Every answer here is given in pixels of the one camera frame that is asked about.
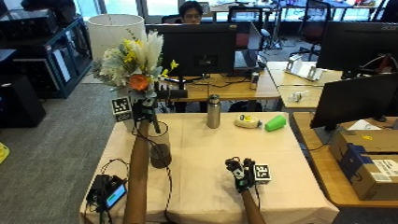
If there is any person's left hand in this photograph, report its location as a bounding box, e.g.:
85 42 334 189
130 97 161 124

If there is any person's right hand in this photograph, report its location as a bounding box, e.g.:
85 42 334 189
223 157 257 194

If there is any flower bouquet with orange bloom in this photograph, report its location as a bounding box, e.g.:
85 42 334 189
90 29 181 134

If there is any right white marker cube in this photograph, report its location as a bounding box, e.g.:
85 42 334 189
253 163 274 186

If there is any white marker cube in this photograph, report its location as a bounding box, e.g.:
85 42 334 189
253 163 274 186
109 96 134 123

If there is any left white marker cube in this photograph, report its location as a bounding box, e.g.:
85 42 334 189
109 96 134 123

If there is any beige tablecloth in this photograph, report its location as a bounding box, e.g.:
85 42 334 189
78 111 340 224

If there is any white and yellow tape roll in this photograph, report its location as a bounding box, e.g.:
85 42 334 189
234 114 263 130

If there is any clear glass vase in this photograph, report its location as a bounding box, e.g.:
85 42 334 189
145 120 174 170

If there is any stainless steel bottle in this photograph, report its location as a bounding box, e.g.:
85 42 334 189
205 93 222 130

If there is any green plastic object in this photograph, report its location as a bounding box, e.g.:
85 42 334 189
263 114 289 133

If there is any wooden desk with boxes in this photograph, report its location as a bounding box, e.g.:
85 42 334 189
291 111 398 209

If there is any wooden desk with monitor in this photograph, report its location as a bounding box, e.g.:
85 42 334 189
161 72 282 103

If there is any black monitor on stand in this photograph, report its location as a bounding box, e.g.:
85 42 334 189
143 22 238 82

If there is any white lamp shade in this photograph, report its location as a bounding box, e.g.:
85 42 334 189
85 13 147 64

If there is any dark blue cabinet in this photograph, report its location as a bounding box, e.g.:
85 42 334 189
0 14 94 100

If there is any metal drink can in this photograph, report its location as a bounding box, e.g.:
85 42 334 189
249 71 261 91

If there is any small white object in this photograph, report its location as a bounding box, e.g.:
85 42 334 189
287 90 311 104

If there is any light wooden desk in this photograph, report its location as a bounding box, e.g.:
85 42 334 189
265 61 346 110

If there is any open laptop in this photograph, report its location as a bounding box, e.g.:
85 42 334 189
233 21 263 71

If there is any black device with lit screen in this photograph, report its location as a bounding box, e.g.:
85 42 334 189
85 174 129 213

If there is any black box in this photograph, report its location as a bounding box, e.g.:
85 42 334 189
0 74 48 129

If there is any cardboard box with blue print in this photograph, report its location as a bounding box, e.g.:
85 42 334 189
338 143 398 202

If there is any plain cardboard box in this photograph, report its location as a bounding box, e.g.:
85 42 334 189
328 119 398 162

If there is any white stand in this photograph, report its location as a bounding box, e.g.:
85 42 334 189
283 53 324 82

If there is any tilted black monitor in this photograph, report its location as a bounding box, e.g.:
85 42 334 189
308 72 398 131

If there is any yellow object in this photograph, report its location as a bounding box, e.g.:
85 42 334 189
0 142 10 165

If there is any black office chair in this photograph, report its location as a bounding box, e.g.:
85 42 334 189
290 0 332 62

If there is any large black monitor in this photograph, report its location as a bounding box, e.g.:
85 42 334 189
315 21 398 78

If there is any black cable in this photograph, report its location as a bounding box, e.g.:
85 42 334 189
100 120 174 224

